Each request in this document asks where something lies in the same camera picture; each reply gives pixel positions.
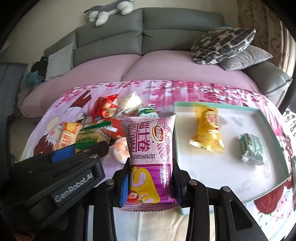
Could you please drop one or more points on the clear wrapped pale bun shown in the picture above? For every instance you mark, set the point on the clear wrapped pale bun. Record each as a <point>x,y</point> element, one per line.
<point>129,102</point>

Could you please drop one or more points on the round peach bun packet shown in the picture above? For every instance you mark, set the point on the round peach bun packet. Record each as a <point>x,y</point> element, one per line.
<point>120,150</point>

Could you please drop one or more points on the yellow snack packet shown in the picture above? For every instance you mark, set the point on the yellow snack packet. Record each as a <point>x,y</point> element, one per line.
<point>208,129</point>

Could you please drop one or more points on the teal cloth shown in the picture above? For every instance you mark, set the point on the teal cloth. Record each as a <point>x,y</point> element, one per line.
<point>33,80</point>

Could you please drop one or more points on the cream orange snack packet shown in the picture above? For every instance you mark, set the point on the cream orange snack packet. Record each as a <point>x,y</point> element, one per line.
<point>69,134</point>

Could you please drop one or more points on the green silver snack packet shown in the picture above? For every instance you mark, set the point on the green silver snack packet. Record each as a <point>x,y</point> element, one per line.
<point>252,148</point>

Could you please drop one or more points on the pink sofa cover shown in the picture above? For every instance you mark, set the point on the pink sofa cover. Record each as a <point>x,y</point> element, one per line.
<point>161,67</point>

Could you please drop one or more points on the beige patterned curtain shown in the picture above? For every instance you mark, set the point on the beige patterned curtain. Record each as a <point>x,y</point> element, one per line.
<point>261,25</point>

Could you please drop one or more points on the red cookie packet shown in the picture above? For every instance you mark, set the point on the red cookie packet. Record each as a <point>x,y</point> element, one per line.
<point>104,109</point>

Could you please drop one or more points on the red brick-pattern snack packet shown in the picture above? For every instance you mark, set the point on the red brick-pattern snack packet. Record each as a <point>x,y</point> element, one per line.
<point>115,127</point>

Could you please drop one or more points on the purple cake roll packet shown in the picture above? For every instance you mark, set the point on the purple cake roll packet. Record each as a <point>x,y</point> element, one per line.
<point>148,148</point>

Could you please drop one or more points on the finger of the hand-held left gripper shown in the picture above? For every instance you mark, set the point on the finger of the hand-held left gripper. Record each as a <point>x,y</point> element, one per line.
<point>94,149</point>
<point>63,154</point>

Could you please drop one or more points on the green white snack packet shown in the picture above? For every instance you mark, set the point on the green white snack packet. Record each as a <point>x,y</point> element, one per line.
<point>148,112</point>

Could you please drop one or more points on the light grey cushion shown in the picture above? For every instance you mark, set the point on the light grey cushion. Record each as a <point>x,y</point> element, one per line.
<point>59,62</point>

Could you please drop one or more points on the pink printed blanket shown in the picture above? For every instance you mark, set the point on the pink printed blanket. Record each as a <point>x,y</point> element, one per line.
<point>196,90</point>

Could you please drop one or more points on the white tray with teal rim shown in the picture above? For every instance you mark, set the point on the white tray with teal rim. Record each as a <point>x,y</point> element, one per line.
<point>231,162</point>

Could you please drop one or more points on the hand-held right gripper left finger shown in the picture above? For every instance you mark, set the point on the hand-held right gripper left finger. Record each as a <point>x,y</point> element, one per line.
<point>123,187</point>

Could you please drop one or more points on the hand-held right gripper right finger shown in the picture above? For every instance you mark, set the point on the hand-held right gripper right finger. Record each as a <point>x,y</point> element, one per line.
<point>178,187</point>

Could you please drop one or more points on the black white patterned cushion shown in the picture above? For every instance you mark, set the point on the black white patterned cushion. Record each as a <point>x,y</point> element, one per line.
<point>222,44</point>

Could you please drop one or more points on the dark clothes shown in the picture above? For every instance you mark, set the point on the dark clothes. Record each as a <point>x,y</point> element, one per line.
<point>39,66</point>

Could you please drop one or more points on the grey sofa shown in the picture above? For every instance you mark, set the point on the grey sofa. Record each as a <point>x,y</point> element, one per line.
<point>161,30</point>

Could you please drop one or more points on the grey white plush toy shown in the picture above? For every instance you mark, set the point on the grey white plush toy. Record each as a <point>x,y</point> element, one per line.
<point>108,9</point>

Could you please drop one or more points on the green bread packet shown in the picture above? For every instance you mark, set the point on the green bread packet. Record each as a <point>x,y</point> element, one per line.
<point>90,136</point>

